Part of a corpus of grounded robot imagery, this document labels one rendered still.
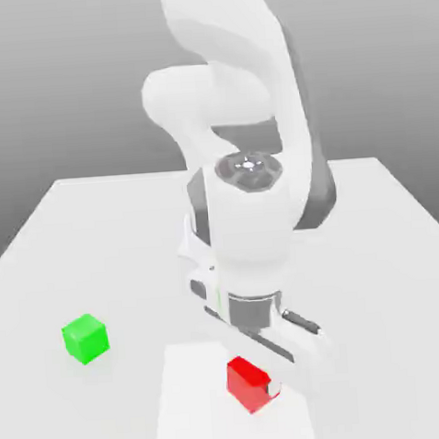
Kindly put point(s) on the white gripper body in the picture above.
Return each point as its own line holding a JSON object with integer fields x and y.
{"x": 273, "y": 348}

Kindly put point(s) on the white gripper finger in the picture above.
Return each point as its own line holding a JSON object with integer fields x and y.
{"x": 275, "y": 388}

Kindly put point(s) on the small red cube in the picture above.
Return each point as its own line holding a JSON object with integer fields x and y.
{"x": 247, "y": 385}

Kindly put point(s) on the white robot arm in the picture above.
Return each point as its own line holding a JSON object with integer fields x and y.
{"x": 249, "y": 217}

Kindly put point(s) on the small green cube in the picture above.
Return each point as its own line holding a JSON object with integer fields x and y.
{"x": 85, "y": 339}

